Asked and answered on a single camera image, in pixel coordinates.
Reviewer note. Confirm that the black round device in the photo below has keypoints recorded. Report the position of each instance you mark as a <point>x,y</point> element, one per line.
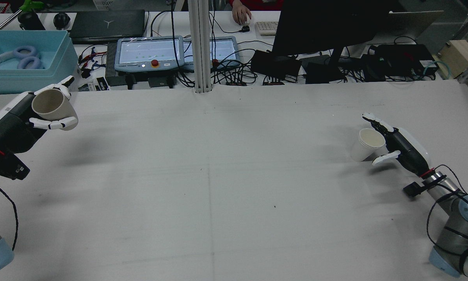
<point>62,21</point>

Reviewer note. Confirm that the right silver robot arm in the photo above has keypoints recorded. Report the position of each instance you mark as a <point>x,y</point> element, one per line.
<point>458,234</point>

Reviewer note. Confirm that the person in red shirt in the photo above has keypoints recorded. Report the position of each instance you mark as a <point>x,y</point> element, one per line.
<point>241,13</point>

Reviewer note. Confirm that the black mini computer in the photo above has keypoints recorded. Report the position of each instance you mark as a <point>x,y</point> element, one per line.
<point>403,56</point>

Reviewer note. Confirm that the blue grey teach pendant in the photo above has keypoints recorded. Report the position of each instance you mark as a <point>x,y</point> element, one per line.
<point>148,50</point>
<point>226,48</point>

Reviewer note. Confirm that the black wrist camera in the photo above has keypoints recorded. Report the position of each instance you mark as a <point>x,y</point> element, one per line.
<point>13,168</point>
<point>413,190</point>

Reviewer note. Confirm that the black white printed card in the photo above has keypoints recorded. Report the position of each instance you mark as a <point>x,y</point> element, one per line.
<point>103,84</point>

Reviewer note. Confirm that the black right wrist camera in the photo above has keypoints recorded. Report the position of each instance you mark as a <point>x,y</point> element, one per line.
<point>413,190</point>

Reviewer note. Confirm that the grey laptop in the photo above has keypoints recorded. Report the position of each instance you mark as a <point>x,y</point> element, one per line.
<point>421,23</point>

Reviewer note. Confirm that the black computer monitor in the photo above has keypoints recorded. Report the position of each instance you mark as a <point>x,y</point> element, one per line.
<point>327,27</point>

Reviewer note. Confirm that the white paper cup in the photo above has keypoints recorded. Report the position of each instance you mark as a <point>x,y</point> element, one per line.
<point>364,150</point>

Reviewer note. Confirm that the white keyboard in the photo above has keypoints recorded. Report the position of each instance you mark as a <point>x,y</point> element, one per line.
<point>267,28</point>

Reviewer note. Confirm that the beige paper cup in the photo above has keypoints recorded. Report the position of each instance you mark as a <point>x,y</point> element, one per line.
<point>48,103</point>

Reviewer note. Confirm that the light blue headphones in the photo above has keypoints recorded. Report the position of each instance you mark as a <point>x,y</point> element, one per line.
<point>25,52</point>

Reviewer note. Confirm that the white plastic basket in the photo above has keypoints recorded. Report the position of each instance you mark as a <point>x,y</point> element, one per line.
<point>103,4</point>

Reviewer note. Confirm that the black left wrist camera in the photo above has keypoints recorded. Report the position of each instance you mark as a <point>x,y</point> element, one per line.
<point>13,168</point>

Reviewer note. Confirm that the black hub with orange ports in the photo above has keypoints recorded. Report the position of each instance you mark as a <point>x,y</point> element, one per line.
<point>235,83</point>
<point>273,82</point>

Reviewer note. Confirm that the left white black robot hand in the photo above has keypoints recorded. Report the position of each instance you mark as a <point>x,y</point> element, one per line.
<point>11,125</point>

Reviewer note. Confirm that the black bottle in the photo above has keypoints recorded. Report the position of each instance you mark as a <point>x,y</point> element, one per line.
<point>31,21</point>

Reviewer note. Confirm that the black box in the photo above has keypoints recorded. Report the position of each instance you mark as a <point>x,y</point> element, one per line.
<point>274,64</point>

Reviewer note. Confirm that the aluminium profile post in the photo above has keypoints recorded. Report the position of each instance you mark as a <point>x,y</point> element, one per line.
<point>202,47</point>

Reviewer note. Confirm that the green plastic toy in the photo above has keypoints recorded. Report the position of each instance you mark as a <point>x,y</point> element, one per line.
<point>32,4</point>

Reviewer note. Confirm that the black ribbed device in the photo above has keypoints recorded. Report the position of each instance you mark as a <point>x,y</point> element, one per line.
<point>111,58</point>

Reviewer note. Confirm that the black power adapter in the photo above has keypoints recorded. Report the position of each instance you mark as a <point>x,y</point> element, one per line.
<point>116,82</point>
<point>161,82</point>
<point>321,74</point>

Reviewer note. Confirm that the teal plastic bin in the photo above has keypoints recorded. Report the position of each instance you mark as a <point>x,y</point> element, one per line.
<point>62,66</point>

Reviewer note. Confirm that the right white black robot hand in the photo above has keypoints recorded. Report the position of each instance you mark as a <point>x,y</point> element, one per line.
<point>409,150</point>

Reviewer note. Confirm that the black laptop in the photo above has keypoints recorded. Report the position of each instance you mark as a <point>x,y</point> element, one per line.
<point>105,25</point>

